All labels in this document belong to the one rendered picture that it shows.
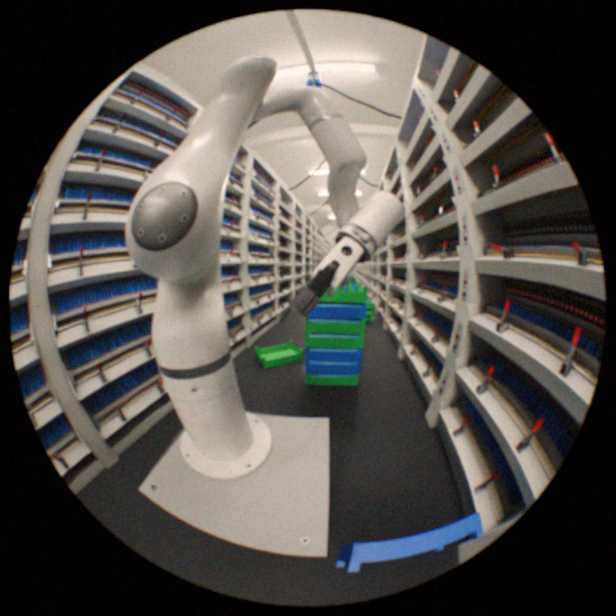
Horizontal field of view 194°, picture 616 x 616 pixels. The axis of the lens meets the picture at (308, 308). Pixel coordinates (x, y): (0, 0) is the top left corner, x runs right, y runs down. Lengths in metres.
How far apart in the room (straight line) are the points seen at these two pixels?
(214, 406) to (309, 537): 0.23
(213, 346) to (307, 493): 0.25
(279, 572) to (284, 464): 0.43
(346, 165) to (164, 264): 0.36
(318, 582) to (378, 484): 0.42
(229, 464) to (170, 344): 0.22
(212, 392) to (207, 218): 0.20
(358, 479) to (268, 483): 0.44
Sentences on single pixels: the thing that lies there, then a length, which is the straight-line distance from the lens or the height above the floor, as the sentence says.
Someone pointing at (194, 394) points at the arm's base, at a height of 0.50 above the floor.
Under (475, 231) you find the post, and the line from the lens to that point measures 0.73.
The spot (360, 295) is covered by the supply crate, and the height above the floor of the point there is 0.52.
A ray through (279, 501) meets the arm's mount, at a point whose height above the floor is 0.35.
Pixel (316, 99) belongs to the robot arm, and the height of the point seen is 1.05.
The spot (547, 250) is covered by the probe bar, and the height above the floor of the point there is 0.75.
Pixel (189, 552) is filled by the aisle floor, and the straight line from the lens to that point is 0.73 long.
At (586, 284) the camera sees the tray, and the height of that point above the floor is 0.69.
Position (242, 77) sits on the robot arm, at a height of 1.01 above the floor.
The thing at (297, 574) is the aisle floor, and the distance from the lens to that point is 0.65.
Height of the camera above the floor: 0.65
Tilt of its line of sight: 13 degrees down
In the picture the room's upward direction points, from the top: straight up
